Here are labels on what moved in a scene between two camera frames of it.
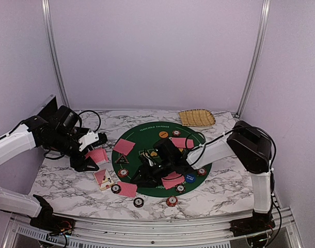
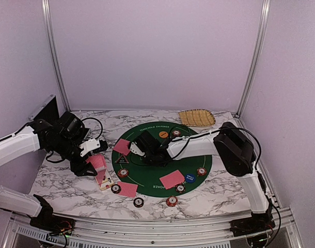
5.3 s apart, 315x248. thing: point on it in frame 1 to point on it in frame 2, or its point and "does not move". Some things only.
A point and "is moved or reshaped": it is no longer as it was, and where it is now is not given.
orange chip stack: [202, 171] does not move
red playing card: [128, 189] does not move
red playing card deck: [98, 155] is moved or reshaped
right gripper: [148, 176] to [149, 163]
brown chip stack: [116, 188] does not move
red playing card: [172, 180] does not move
